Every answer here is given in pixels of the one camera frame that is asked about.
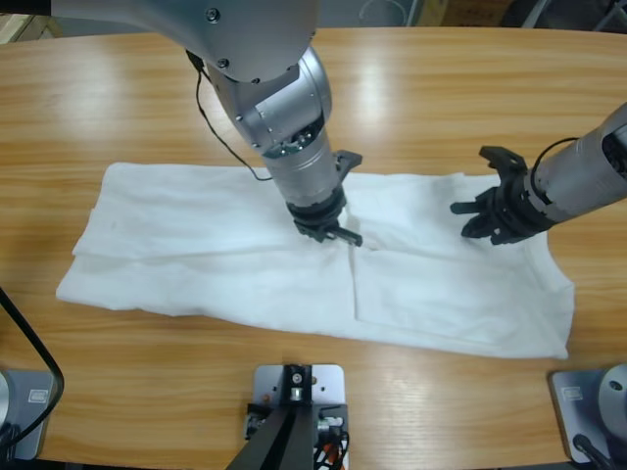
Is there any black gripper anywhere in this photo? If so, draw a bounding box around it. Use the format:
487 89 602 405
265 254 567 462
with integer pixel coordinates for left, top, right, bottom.
286 193 364 247
450 173 553 246

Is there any light cardboard box stack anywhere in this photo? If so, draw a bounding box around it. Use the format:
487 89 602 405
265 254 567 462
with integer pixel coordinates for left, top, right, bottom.
0 13 64 44

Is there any black bracket with silver fittings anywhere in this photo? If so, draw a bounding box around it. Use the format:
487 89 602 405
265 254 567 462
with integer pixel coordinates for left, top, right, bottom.
244 401 352 442

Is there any white t-shirt with black print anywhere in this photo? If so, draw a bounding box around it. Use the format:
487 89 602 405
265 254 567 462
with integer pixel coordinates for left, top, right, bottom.
54 161 577 361

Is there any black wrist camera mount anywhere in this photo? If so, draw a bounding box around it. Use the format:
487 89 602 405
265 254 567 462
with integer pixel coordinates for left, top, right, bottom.
333 149 363 183
478 145 529 183

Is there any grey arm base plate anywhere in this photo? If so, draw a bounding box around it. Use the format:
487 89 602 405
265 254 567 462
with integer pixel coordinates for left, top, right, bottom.
0 369 59 461
548 362 627 464

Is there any brown cardboard box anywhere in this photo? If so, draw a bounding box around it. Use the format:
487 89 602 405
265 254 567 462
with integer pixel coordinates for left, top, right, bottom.
420 0 510 26

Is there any black base cable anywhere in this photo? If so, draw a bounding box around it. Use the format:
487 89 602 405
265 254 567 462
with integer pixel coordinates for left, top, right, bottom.
572 434 613 470
0 423 22 461

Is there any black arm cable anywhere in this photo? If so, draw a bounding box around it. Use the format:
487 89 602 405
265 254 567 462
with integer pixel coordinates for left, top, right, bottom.
0 48 273 449
531 136 580 172

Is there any grey metal frame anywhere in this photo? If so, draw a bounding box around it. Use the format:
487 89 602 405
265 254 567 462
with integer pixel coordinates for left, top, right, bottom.
518 0 627 34

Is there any orange and black cable bundle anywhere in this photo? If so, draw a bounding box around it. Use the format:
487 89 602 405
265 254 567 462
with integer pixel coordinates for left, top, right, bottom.
313 433 352 470

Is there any white mounting block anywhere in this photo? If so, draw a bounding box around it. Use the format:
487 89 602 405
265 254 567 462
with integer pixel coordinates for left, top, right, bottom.
252 362 347 442

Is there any dark post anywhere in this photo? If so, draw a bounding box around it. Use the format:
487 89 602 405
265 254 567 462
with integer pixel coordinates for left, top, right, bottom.
229 362 315 470

